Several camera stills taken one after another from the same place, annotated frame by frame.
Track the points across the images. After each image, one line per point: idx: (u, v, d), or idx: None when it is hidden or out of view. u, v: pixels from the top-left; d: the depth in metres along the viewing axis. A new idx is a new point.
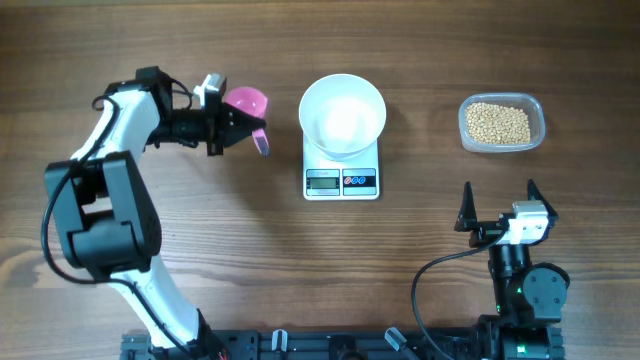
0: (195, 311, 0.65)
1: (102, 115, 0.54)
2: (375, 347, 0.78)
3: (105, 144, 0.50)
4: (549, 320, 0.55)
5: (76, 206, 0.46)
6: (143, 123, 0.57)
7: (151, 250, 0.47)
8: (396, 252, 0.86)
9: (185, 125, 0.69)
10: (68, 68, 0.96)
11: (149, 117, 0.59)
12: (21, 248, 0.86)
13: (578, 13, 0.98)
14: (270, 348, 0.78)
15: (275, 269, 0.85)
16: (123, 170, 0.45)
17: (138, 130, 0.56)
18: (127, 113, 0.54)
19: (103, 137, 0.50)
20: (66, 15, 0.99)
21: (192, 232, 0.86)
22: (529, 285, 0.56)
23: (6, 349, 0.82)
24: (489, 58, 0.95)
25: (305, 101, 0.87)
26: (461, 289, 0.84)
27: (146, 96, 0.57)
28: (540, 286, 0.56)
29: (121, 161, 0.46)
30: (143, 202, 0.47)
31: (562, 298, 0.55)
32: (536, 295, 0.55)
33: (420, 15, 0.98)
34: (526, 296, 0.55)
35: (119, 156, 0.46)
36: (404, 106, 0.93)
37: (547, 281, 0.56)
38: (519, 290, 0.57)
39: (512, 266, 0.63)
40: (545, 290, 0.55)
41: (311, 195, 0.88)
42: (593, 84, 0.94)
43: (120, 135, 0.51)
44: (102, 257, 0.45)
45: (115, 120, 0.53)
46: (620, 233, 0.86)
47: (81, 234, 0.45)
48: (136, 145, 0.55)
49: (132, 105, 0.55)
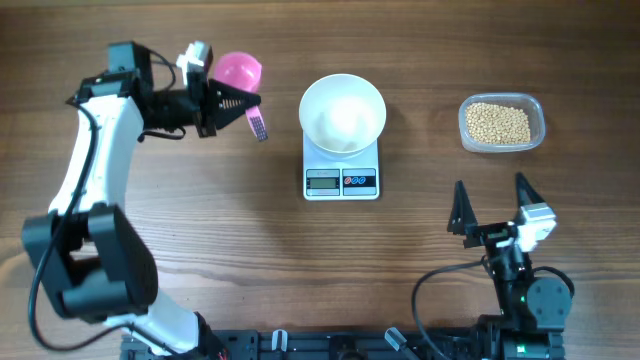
0: (193, 315, 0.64)
1: (80, 141, 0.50)
2: (375, 347, 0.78)
3: (86, 187, 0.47)
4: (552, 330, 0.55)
5: (63, 266, 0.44)
6: (126, 134, 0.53)
7: (146, 301, 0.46)
8: (396, 252, 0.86)
9: (167, 108, 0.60)
10: (68, 68, 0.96)
11: (134, 126, 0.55)
12: (21, 248, 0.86)
13: (578, 13, 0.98)
14: (270, 348, 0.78)
15: (275, 269, 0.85)
16: (111, 231, 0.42)
17: (123, 153, 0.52)
18: (106, 135, 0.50)
19: (80, 181, 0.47)
20: (66, 14, 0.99)
21: (192, 232, 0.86)
22: (534, 298, 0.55)
23: (6, 349, 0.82)
24: (489, 58, 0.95)
25: (306, 101, 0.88)
26: (461, 289, 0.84)
27: (126, 104, 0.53)
28: (546, 296, 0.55)
29: (107, 218, 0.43)
30: (135, 256, 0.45)
31: (566, 310, 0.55)
32: (540, 308, 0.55)
33: (420, 15, 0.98)
34: (530, 306, 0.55)
35: (106, 211, 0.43)
36: (404, 106, 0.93)
37: (553, 292, 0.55)
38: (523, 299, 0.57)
39: (513, 270, 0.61)
40: (550, 302, 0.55)
41: (311, 195, 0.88)
42: (593, 84, 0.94)
43: (102, 171, 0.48)
44: (92, 310, 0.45)
45: (94, 151, 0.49)
46: (620, 233, 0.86)
47: (71, 291, 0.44)
48: (122, 165, 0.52)
49: (108, 127, 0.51)
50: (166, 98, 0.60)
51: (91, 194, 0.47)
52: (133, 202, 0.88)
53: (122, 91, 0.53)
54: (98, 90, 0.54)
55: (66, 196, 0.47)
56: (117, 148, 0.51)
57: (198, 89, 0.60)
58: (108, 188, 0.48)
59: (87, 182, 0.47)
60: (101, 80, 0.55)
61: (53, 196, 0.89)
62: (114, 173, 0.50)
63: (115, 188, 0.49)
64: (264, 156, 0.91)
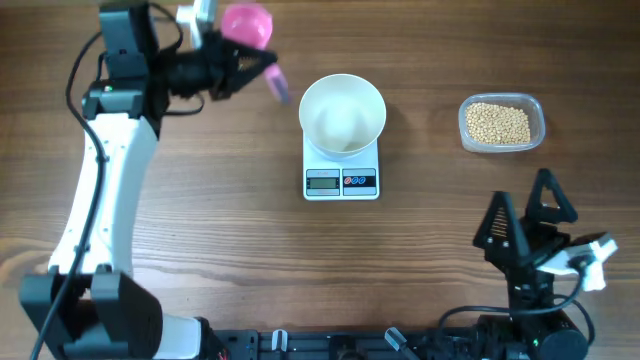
0: (194, 323, 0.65)
1: (88, 174, 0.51)
2: (375, 347, 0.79)
3: (90, 241, 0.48)
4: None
5: (62, 326, 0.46)
6: (135, 164, 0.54)
7: (149, 351, 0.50)
8: (396, 252, 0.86)
9: (184, 73, 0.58)
10: (68, 68, 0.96)
11: (143, 156, 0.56)
12: (21, 249, 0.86)
13: (578, 13, 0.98)
14: (270, 348, 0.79)
15: (275, 269, 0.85)
16: (112, 303, 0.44)
17: (132, 192, 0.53)
18: (114, 171, 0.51)
19: (84, 235, 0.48)
20: (65, 14, 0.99)
21: (192, 232, 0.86)
22: (551, 350, 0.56)
23: (5, 349, 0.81)
24: (489, 58, 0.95)
25: (306, 101, 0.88)
26: (461, 289, 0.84)
27: (138, 127, 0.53)
28: (556, 348, 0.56)
29: (112, 292, 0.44)
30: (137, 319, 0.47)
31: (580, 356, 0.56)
32: (553, 358, 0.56)
33: (420, 15, 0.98)
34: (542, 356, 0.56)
35: (111, 283, 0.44)
36: (404, 106, 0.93)
37: (569, 345, 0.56)
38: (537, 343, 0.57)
39: (532, 289, 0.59)
40: (567, 353, 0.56)
41: (311, 195, 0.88)
42: (593, 84, 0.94)
43: (108, 223, 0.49)
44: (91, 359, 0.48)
45: (99, 197, 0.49)
46: (620, 233, 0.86)
47: (71, 344, 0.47)
48: (130, 202, 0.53)
49: (118, 159, 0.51)
50: (183, 63, 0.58)
51: (95, 251, 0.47)
52: None
53: (133, 113, 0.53)
54: (107, 100, 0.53)
55: (70, 252, 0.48)
56: (126, 187, 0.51)
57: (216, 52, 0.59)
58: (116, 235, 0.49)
59: (93, 235, 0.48)
60: (112, 87, 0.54)
61: (53, 196, 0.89)
62: (121, 217, 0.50)
63: (122, 230, 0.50)
64: (264, 156, 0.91)
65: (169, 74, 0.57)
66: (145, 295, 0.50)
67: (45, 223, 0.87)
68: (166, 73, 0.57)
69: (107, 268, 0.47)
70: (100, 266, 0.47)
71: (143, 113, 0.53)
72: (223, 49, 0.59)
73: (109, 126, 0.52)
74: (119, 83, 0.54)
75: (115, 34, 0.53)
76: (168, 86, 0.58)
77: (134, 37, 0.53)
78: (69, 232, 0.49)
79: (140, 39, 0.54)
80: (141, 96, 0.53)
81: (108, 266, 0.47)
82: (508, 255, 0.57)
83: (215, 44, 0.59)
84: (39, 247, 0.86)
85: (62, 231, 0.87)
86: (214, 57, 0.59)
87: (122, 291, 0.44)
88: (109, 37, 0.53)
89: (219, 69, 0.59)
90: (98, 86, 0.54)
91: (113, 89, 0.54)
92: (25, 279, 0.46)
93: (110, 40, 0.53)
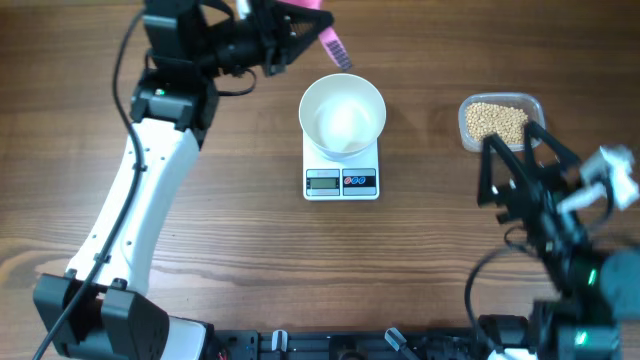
0: (200, 327, 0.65)
1: (124, 178, 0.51)
2: (375, 347, 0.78)
3: (111, 253, 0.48)
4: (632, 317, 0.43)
5: (70, 332, 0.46)
6: (172, 176, 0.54)
7: None
8: (396, 252, 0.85)
9: (234, 49, 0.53)
10: (68, 68, 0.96)
11: (180, 168, 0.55)
12: (21, 249, 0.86)
13: (578, 13, 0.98)
14: (270, 348, 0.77)
15: (275, 269, 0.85)
16: (122, 322, 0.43)
17: (161, 207, 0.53)
18: (149, 181, 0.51)
19: (107, 245, 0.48)
20: (66, 14, 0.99)
21: (192, 232, 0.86)
22: (611, 277, 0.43)
23: (5, 349, 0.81)
24: (489, 58, 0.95)
25: (305, 100, 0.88)
26: (461, 289, 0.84)
27: (182, 140, 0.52)
28: (622, 276, 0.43)
29: (123, 312, 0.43)
30: (144, 338, 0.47)
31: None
32: (617, 288, 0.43)
33: (420, 15, 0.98)
34: (605, 288, 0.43)
35: (124, 302, 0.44)
36: (404, 106, 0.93)
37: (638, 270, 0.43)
38: (594, 279, 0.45)
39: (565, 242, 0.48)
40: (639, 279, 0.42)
41: (311, 195, 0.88)
42: (594, 84, 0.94)
43: (132, 236, 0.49)
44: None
45: (129, 208, 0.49)
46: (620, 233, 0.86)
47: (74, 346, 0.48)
48: (159, 216, 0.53)
49: (155, 171, 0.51)
50: (232, 38, 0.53)
51: (115, 263, 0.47)
52: None
53: (180, 125, 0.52)
54: (156, 104, 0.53)
55: (91, 260, 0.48)
56: (157, 199, 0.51)
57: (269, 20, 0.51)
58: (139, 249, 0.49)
59: (114, 247, 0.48)
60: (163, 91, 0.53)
61: (53, 196, 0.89)
62: (146, 232, 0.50)
63: (146, 245, 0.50)
64: (264, 156, 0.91)
65: (218, 52, 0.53)
66: (157, 311, 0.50)
67: (45, 223, 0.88)
68: (214, 49, 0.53)
69: (121, 282, 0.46)
70: (116, 280, 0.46)
71: (189, 127, 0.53)
72: (272, 18, 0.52)
73: (152, 130, 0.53)
74: (171, 90, 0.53)
75: (163, 38, 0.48)
76: (218, 63, 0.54)
77: (178, 42, 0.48)
78: (93, 238, 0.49)
79: (190, 35, 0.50)
80: (191, 108, 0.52)
81: (122, 281, 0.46)
82: (522, 195, 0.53)
83: (261, 11, 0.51)
84: (39, 247, 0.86)
85: (62, 231, 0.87)
86: (264, 25, 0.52)
87: (132, 313, 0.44)
88: (156, 41, 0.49)
89: (270, 39, 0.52)
90: (149, 87, 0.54)
91: (164, 92, 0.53)
92: (44, 279, 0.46)
93: (157, 43, 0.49)
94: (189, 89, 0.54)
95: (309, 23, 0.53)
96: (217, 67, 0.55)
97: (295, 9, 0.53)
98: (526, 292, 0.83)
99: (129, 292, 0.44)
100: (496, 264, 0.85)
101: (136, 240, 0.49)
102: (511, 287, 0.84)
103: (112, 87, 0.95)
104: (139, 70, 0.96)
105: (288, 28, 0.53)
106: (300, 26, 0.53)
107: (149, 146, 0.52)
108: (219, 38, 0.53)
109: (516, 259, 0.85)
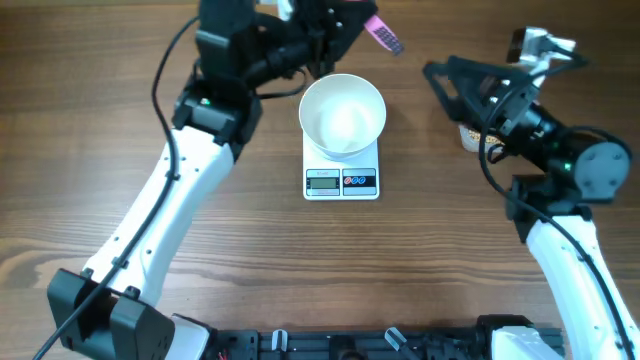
0: (201, 332, 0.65)
1: (156, 185, 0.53)
2: (375, 347, 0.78)
3: (130, 259, 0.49)
4: (593, 201, 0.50)
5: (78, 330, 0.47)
6: (202, 188, 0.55)
7: None
8: (395, 252, 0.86)
9: (284, 51, 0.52)
10: (68, 67, 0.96)
11: (208, 184, 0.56)
12: (21, 248, 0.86)
13: (578, 13, 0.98)
14: (270, 348, 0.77)
15: (275, 269, 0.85)
16: (129, 331, 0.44)
17: (185, 218, 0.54)
18: (180, 191, 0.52)
19: (127, 251, 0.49)
20: (66, 14, 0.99)
21: (192, 232, 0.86)
22: (587, 167, 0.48)
23: (6, 349, 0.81)
24: (489, 58, 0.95)
25: (305, 101, 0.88)
26: (461, 289, 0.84)
27: (220, 153, 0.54)
28: (597, 164, 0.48)
29: (131, 321, 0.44)
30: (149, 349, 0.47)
31: (620, 178, 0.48)
32: (589, 178, 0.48)
33: (420, 15, 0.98)
34: (577, 177, 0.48)
35: (133, 311, 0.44)
36: (404, 106, 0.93)
37: (608, 158, 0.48)
38: (567, 167, 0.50)
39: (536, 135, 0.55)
40: (603, 169, 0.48)
41: (311, 195, 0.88)
42: (594, 84, 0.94)
43: (152, 245, 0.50)
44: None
45: (154, 216, 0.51)
46: (620, 234, 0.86)
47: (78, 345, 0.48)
48: (181, 227, 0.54)
49: (187, 181, 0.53)
50: (281, 42, 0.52)
51: (132, 269, 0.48)
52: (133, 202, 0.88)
53: (219, 138, 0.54)
54: (199, 113, 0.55)
55: (108, 263, 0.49)
56: (183, 210, 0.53)
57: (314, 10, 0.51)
58: (158, 258, 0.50)
59: (134, 253, 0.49)
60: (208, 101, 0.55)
61: (53, 196, 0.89)
62: (166, 242, 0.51)
63: (165, 254, 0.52)
64: (264, 156, 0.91)
65: (268, 56, 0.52)
66: (166, 322, 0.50)
67: (45, 222, 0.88)
68: (265, 55, 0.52)
69: (133, 291, 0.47)
70: (129, 288, 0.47)
71: (228, 142, 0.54)
72: (318, 9, 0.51)
73: (188, 141, 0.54)
74: (218, 101, 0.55)
75: (217, 55, 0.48)
76: (268, 71, 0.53)
77: (230, 59, 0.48)
78: (115, 241, 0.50)
79: (244, 51, 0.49)
80: (233, 123, 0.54)
81: (136, 290, 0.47)
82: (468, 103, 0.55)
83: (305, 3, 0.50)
84: (39, 246, 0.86)
85: (62, 231, 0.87)
86: (312, 17, 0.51)
87: (139, 323, 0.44)
88: (208, 56, 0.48)
89: (318, 30, 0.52)
90: (195, 96, 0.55)
91: (209, 103, 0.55)
92: (61, 274, 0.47)
93: (208, 56, 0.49)
94: (233, 105, 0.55)
95: (354, 13, 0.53)
96: (268, 73, 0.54)
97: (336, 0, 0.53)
98: (526, 292, 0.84)
99: (139, 304, 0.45)
100: (496, 264, 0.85)
101: (155, 250, 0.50)
102: (511, 287, 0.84)
103: (112, 87, 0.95)
104: (139, 70, 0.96)
105: (334, 19, 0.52)
106: (345, 17, 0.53)
107: (185, 155, 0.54)
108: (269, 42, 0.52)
109: (515, 258, 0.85)
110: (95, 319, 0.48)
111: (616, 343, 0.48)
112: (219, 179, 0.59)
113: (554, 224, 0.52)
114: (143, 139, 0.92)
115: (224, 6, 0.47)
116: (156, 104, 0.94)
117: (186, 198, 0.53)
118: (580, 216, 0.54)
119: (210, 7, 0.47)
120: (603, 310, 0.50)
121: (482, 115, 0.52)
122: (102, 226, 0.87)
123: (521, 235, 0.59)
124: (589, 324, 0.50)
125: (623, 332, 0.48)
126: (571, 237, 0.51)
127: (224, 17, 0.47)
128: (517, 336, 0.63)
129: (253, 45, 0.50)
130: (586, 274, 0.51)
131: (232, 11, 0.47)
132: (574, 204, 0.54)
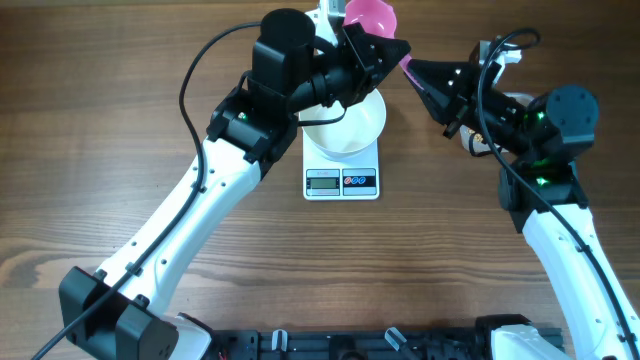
0: (203, 337, 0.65)
1: (181, 195, 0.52)
2: (375, 347, 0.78)
3: (144, 267, 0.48)
4: (575, 146, 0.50)
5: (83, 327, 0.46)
6: (224, 204, 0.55)
7: None
8: (396, 252, 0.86)
9: (329, 77, 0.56)
10: (68, 67, 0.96)
11: (232, 197, 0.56)
12: (21, 248, 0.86)
13: (578, 12, 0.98)
14: (270, 348, 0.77)
15: (275, 269, 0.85)
16: (132, 339, 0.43)
17: (205, 230, 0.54)
18: (204, 202, 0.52)
19: (143, 258, 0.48)
20: (66, 15, 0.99)
21: None
22: (559, 108, 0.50)
23: (6, 349, 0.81)
24: None
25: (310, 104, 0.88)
26: (461, 289, 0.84)
27: (247, 170, 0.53)
28: (567, 105, 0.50)
29: (135, 331, 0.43)
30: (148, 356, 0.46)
31: (593, 118, 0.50)
32: (563, 118, 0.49)
33: (421, 14, 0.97)
34: (552, 118, 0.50)
35: (140, 321, 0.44)
36: (404, 106, 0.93)
37: (575, 99, 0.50)
38: (543, 116, 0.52)
39: (506, 118, 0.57)
40: (574, 111, 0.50)
41: (311, 195, 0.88)
42: (594, 84, 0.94)
43: (168, 256, 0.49)
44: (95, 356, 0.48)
45: (175, 225, 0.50)
46: (620, 234, 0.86)
47: (82, 341, 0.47)
48: (197, 243, 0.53)
49: (212, 194, 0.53)
50: (326, 67, 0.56)
51: (145, 278, 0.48)
52: (132, 202, 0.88)
53: (250, 155, 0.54)
54: (234, 128, 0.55)
55: (122, 269, 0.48)
56: (202, 225, 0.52)
57: (359, 44, 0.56)
58: (173, 268, 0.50)
59: (150, 261, 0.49)
60: (246, 116, 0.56)
61: (53, 197, 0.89)
62: (183, 253, 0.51)
63: (180, 264, 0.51)
64: None
65: (314, 80, 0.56)
66: (169, 324, 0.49)
67: (45, 222, 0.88)
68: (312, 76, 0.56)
69: (143, 300, 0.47)
70: (139, 296, 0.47)
71: (258, 159, 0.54)
72: (366, 44, 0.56)
73: (219, 153, 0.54)
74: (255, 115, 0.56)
75: (270, 68, 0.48)
76: (313, 92, 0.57)
77: (287, 73, 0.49)
78: (132, 246, 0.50)
79: (299, 69, 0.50)
80: (267, 141, 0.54)
81: (145, 299, 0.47)
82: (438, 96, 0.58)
83: (354, 37, 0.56)
84: (39, 247, 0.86)
85: (62, 231, 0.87)
86: (361, 52, 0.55)
87: (144, 334, 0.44)
88: (262, 68, 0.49)
89: (368, 63, 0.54)
90: (233, 108, 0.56)
91: (246, 117, 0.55)
92: (75, 273, 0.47)
93: (261, 68, 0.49)
94: (269, 123, 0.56)
95: (395, 49, 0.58)
96: (311, 98, 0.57)
97: (379, 40, 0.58)
98: (526, 292, 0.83)
99: (144, 315, 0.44)
100: (495, 264, 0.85)
101: (171, 260, 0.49)
102: (510, 286, 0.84)
103: (112, 87, 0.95)
104: (139, 70, 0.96)
105: (377, 54, 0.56)
106: (385, 53, 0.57)
107: (214, 168, 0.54)
108: (316, 65, 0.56)
109: (515, 258, 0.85)
110: (100, 318, 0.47)
111: (619, 336, 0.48)
112: (242, 196, 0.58)
113: (550, 210, 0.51)
114: (143, 139, 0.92)
115: (287, 22, 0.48)
116: (156, 104, 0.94)
117: (206, 213, 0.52)
118: (575, 203, 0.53)
119: (274, 25, 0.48)
120: (604, 303, 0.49)
121: (443, 100, 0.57)
122: (102, 226, 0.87)
123: (517, 225, 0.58)
124: (590, 318, 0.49)
125: (626, 324, 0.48)
126: (568, 225, 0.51)
127: (289, 33, 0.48)
128: (516, 333, 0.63)
129: (308, 67, 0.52)
130: (584, 264, 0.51)
131: (298, 27, 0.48)
132: (569, 189, 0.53)
